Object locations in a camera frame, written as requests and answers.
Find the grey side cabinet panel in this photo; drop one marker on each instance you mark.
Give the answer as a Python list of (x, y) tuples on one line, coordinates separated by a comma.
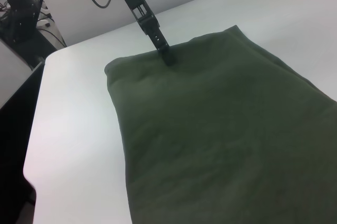
[(13, 58)]

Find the dark green FREE t-shirt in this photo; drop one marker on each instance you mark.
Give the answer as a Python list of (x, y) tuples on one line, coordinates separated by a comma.
[(223, 129)]

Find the black background machine frame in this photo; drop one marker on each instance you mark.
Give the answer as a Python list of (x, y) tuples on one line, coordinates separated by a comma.
[(21, 11)]

